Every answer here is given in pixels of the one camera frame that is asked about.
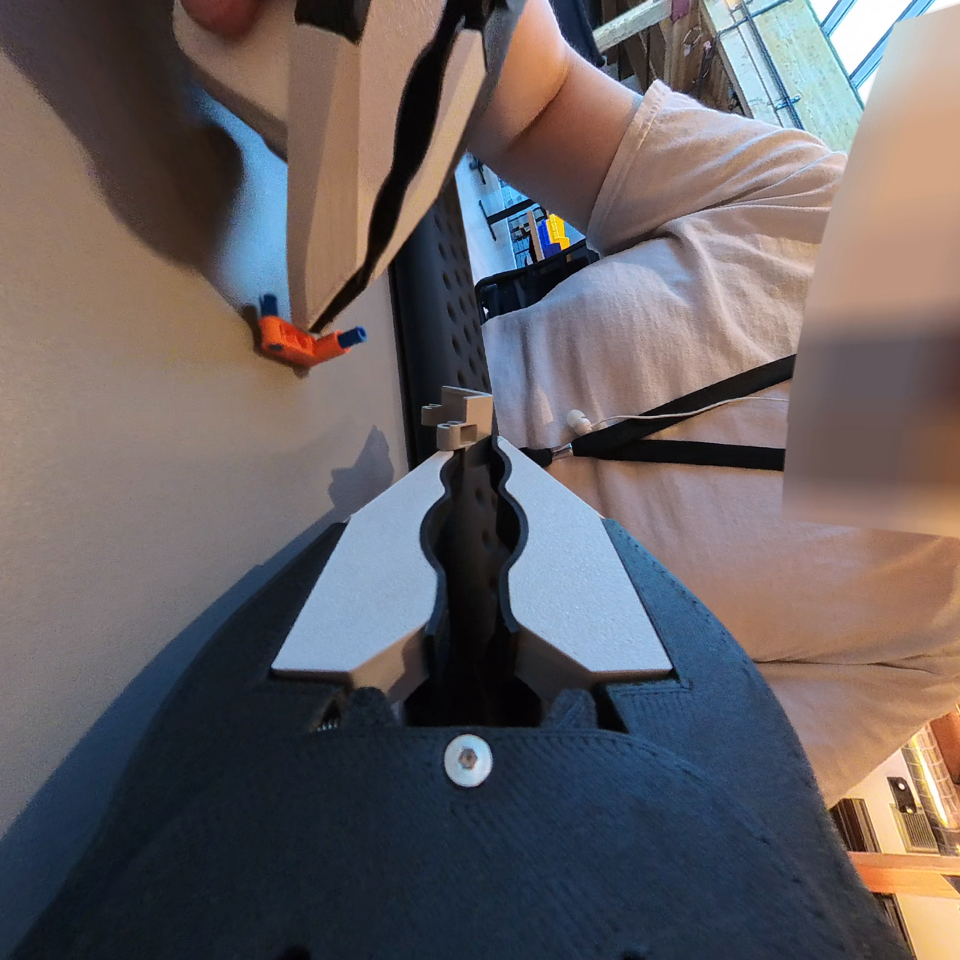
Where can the person's right hand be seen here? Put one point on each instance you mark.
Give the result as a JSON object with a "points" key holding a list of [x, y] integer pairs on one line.
{"points": [[221, 15]]}

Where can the distant yellow blue bins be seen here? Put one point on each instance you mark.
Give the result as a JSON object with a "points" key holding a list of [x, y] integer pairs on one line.
{"points": [[553, 232]]}

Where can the wooden rack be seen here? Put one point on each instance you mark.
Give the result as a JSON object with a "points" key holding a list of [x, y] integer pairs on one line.
{"points": [[795, 82]]}

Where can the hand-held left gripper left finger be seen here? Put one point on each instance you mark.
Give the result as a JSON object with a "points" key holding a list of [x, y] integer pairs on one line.
{"points": [[360, 600]]}

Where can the wooden beam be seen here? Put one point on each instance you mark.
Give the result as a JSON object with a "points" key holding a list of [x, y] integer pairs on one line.
{"points": [[915, 874]]}

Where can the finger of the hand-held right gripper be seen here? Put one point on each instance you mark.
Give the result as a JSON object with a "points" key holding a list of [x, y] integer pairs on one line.
{"points": [[330, 187], [442, 150]]}

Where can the grey desk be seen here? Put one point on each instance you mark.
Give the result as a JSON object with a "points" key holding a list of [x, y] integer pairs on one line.
{"points": [[112, 450]]}

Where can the grey angled brick piece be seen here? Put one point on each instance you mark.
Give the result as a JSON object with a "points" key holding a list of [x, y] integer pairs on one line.
{"points": [[465, 420]]}

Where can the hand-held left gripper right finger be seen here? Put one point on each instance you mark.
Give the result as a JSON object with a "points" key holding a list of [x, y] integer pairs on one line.
{"points": [[585, 600]]}

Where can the person's torso in white shirt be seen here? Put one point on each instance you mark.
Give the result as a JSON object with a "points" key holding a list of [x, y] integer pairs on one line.
{"points": [[675, 525]]}

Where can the orange connector with blue pins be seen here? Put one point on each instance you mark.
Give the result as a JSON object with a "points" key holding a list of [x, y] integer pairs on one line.
{"points": [[289, 341]]}

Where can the person's right forearm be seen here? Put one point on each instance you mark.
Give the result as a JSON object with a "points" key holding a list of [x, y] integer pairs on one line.
{"points": [[555, 112]]}

